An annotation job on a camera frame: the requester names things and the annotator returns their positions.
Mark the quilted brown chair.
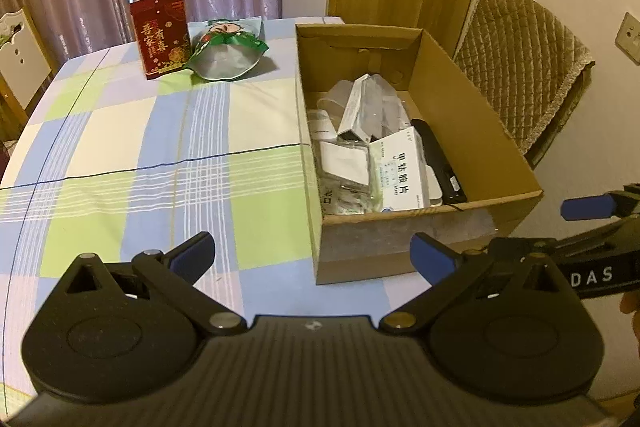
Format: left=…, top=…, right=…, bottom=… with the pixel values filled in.
left=454, top=0, right=594, bottom=167

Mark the red gift box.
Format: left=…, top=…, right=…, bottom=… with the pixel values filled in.
left=129, top=0, right=192, bottom=79

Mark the green silver snack bag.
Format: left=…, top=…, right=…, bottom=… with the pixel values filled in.
left=184, top=16, right=269, bottom=81

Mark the wall socket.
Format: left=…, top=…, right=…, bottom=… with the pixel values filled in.
left=615, top=12, right=640, bottom=65

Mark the person right hand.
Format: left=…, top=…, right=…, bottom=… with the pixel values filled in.
left=620, top=289, right=640, bottom=343

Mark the checkered tablecloth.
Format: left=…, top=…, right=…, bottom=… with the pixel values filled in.
left=1, top=20, right=426, bottom=416

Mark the clear plastic lid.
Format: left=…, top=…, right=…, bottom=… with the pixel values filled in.
left=318, top=80, right=354, bottom=113

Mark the white green medicine box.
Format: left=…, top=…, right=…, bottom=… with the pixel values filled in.
left=369, top=127, right=431, bottom=212

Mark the white power adapter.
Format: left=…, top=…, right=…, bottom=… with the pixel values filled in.
left=425, top=166, right=442, bottom=206

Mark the small white round remote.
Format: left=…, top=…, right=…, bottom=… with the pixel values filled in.
left=307, top=109, right=337, bottom=142

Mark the black remote control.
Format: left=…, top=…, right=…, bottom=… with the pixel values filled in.
left=411, top=119, right=468, bottom=205

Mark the brown cardboard box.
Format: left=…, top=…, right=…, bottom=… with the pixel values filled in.
left=296, top=24, right=542, bottom=284

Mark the clear plastic box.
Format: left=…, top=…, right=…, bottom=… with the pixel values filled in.
left=314, top=141, right=371, bottom=194

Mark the white kids chair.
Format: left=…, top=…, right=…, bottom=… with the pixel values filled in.
left=1, top=8, right=58, bottom=128

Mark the white bird ointment box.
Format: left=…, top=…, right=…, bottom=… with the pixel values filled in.
left=337, top=74, right=383, bottom=144

